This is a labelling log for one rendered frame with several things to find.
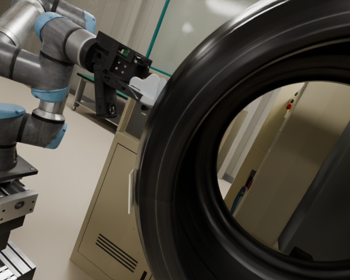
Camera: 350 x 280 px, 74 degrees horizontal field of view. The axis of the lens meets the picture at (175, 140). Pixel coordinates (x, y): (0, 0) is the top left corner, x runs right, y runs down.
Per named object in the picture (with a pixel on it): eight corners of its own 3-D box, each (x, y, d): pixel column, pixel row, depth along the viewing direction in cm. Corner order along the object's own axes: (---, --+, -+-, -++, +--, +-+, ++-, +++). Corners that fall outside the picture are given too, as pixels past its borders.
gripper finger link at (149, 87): (174, 85, 41) (135, 62, 43) (159, 115, 42) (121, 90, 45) (180, 88, 44) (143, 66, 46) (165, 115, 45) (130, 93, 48)
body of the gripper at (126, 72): (137, 52, 42) (90, 25, 46) (117, 94, 44) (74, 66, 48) (155, 63, 49) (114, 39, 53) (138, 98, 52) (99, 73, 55)
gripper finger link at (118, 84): (138, 94, 42) (103, 71, 44) (134, 101, 42) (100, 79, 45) (150, 96, 46) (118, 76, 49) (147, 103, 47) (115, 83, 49)
